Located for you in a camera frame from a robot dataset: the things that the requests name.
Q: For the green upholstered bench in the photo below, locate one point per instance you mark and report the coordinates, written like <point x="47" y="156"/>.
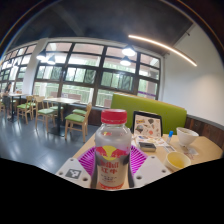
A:
<point x="146" y="105"/>

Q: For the yellow mug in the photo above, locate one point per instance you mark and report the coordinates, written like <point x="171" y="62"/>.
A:
<point x="176" y="162"/>

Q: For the person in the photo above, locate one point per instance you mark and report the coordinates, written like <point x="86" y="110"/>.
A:
<point x="6" y="98"/>

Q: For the dark-framed window wall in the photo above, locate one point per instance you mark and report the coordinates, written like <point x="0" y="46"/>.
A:
<point x="83" y="75"/>

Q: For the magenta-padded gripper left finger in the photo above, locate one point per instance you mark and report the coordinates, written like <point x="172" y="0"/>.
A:
<point x="71" y="173"/>

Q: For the clear red-capped drink bottle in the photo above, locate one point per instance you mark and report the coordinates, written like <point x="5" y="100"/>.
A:
<point x="112" y="150"/>

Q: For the hanging pendant lamps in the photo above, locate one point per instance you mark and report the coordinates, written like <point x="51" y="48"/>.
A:
<point x="128" y="51"/>

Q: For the wooden dining table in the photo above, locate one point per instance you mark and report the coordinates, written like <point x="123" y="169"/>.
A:
<point x="61" y="100"/>
<point x="16" y="95"/>

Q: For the long linear ceiling light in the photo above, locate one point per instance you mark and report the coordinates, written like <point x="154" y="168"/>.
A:
<point x="163" y="46"/>

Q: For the black tablet with stickers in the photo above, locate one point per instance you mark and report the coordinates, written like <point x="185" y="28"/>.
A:
<point x="147" y="126"/>

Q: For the small blue-capped bottle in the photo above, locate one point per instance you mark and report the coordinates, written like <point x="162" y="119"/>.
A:
<point x="170" y="136"/>

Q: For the white bowl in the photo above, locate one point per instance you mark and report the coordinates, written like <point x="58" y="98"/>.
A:
<point x="186" y="136"/>

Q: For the small dark box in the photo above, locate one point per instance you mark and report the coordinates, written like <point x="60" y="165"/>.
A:
<point x="147" y="146"/>

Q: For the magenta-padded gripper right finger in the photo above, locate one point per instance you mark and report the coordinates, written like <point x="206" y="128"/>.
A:
<point x="151" y="171"/>

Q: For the wooden chairs with green seats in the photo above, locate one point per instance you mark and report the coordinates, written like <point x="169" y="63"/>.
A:
<point x="75" y="118"/>

